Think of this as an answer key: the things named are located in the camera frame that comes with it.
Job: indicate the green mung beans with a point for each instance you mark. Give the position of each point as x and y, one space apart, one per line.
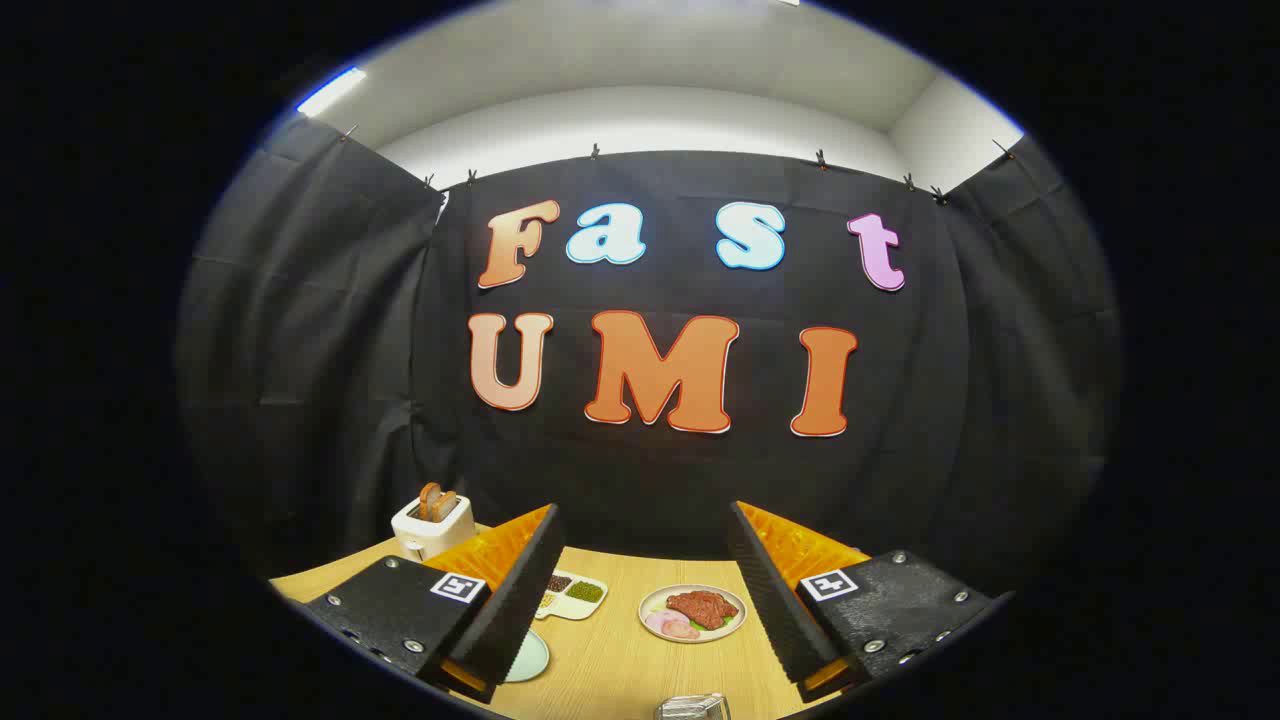
586 592

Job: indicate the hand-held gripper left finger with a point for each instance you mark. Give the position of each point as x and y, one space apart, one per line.
515 610

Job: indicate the brown steak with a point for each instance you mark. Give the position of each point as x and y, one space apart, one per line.
702 607

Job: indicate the round beige plate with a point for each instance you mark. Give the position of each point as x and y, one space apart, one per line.
655 600

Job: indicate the dark red beans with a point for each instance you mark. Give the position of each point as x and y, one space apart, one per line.
558 582

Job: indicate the pink ham slices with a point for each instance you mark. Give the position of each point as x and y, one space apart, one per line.
672 626

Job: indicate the metal cutlery basket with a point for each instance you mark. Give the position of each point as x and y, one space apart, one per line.
692 708

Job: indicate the white toaster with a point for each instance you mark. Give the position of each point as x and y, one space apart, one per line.
430 532

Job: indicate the white divided dish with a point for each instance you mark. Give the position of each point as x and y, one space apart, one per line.
592 609

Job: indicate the teal round plate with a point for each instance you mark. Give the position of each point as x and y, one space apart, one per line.
530 660

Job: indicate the brown toast slice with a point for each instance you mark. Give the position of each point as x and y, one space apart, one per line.
429 500
447 505

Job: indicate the green lettuce leaf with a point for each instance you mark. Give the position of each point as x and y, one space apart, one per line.
726 622

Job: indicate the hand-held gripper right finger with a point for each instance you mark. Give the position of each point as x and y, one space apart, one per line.
775 600

